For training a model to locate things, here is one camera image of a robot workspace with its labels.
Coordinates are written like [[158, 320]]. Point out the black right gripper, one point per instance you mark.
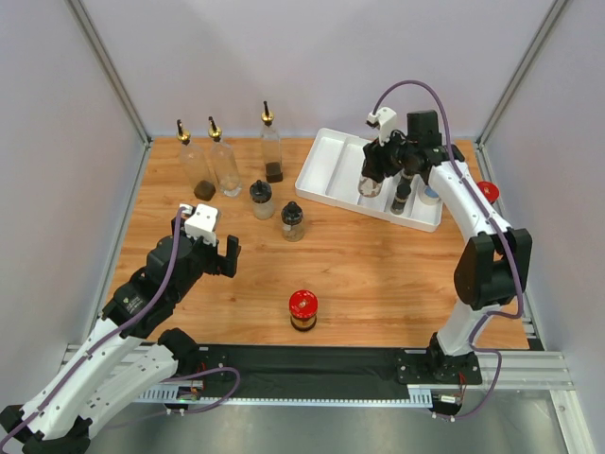
[[378, 158]]

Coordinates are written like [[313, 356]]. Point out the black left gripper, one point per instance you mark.
[[228, 265]]

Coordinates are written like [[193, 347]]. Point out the black-lid glass condiment jar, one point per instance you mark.
[[368, 187]]

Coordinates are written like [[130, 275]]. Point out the small dark spice jar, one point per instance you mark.
[[406, 178]]

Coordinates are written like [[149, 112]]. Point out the small black-cap spice jar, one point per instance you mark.
[[400, 198]]

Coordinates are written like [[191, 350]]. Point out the silver-lid salt shaker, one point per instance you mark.
[[429, 196]]

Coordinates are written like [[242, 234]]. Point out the glass jar with white granules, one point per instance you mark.
[[261, 199]]

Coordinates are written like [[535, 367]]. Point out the glass jar with brown lumps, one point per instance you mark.
[[292, 222]]

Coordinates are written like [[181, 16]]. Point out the red-lid sauce jar front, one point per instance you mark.
[[303, 308]]

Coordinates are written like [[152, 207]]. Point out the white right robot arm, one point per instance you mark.
[[493, 268]]

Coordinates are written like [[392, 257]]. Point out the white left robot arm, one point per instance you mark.
[[87, 392]]

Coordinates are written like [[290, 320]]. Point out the white divided organizer tray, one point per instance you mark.
[[330, 175]]

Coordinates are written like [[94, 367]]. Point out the tall bottle with dark sauce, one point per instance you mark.
[[271, 147]]

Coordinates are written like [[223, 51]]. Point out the clear empty oil bottle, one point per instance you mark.
[[224, 163]]

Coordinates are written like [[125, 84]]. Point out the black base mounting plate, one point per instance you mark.
[[336, 373]]

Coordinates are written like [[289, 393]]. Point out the oil bottle with dark sauce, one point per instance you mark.
[[195, 165]]

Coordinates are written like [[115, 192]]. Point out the red-lid sauce bottle right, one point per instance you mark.
[[490, 191]]

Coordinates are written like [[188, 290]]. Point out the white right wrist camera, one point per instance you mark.
[[385, 120]]

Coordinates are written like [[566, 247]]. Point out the aluminium frame post right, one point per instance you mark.
[[535, 46]]

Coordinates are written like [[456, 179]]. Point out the aluminium frame post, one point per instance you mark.
[[535, 46], [86, 24]]

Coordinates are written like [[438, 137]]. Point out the aluminium frame post left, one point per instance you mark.
[[86, 24]]

